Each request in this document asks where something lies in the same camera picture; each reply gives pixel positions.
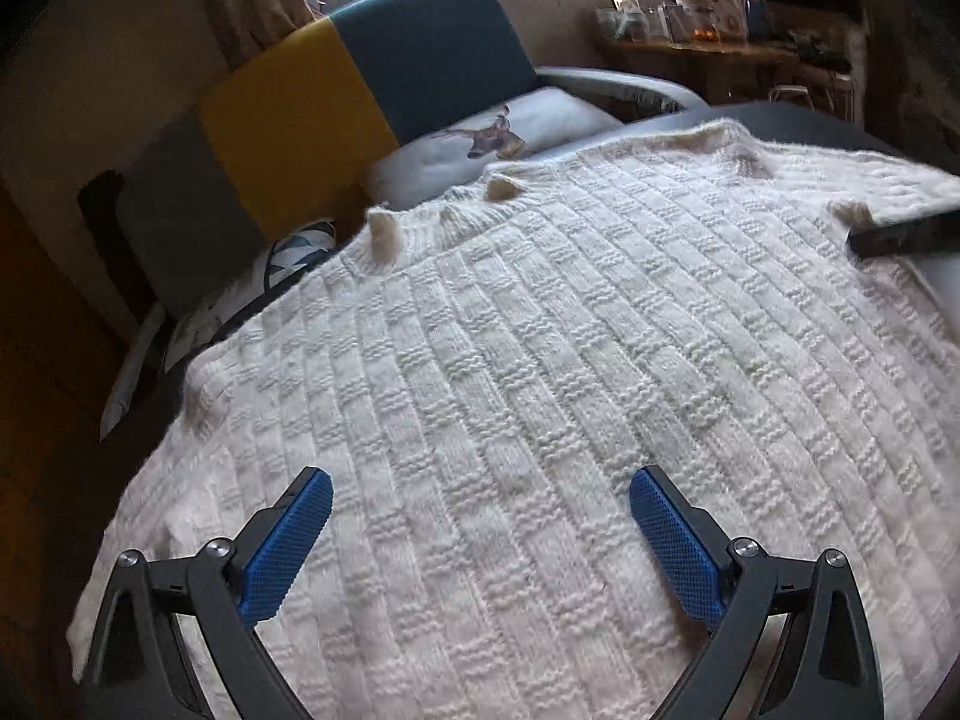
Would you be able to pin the grey bed frame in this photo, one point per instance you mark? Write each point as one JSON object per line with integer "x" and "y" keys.
{"x": 622, "y": 86}

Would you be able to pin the grey yellow teal headboard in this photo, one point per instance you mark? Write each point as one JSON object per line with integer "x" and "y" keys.
{"x": 300, "y": 105}

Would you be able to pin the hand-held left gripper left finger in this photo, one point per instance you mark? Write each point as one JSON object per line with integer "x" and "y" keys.
{"x": 285, "y": 547}

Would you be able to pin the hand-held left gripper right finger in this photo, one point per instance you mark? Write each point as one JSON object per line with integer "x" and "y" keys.
{"x": 675, "y": 547}

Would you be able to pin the cluttered wooden desk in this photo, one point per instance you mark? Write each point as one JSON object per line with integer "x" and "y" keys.
{"x": 697, "y": 52}

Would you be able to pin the triangle print pillow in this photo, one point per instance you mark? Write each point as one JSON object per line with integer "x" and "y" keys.
{"x": 300, "y": 255}

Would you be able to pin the wooden wardrobe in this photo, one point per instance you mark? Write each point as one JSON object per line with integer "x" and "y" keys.
{"x": 45, "y": 390}

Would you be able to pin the deer print pillow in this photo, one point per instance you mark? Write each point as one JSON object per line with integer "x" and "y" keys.
{"x": 465, "y": 157}

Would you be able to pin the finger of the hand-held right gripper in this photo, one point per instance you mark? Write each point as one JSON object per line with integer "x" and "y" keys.
{"x": 911, "y": 232}

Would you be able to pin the cream knit sweater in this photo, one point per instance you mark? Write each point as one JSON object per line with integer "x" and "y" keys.
{"x": 525, "y": 390}

